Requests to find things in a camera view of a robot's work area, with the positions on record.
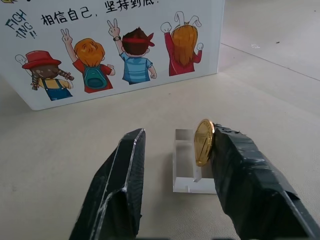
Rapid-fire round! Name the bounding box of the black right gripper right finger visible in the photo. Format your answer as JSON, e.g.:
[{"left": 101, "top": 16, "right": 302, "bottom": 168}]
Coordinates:
[{"left": 210, "top": 121, "right": 320, "bottom": 240}]

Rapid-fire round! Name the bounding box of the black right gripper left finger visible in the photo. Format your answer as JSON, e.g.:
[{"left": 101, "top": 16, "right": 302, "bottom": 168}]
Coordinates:
[{"left": 69, "top": 128, "right": 146, "bottom": 240}]

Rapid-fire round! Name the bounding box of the gold coin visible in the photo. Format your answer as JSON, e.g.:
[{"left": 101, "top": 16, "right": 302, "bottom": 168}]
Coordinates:
[{"left": 193, "top": 118, "right": 216, "bottom": 168}]

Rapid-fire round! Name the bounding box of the white box with cartoon children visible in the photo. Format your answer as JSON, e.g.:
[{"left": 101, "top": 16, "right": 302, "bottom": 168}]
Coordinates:
[{"left": 0, "top": 0, "right": 225, "bottom": 112}]

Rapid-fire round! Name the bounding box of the clear acrylic coin stand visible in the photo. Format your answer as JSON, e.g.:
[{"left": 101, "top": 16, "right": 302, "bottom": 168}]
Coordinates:
[{"left": 172, "top": 128, "right": 219, "bottom": 195}]

